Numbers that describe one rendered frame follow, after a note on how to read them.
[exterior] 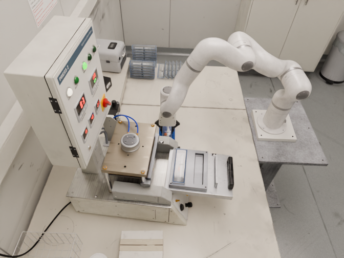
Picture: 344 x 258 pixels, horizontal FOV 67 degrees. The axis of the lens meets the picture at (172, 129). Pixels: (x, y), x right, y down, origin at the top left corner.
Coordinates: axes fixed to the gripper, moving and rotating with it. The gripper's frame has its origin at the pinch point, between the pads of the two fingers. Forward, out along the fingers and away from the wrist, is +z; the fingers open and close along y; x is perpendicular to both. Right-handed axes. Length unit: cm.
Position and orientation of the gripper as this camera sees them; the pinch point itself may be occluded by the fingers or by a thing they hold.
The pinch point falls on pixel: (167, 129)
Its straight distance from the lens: 160.4
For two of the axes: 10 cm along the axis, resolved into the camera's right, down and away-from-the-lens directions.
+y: -10.0, -0.3, -0.2
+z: -0.3, 6.7, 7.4
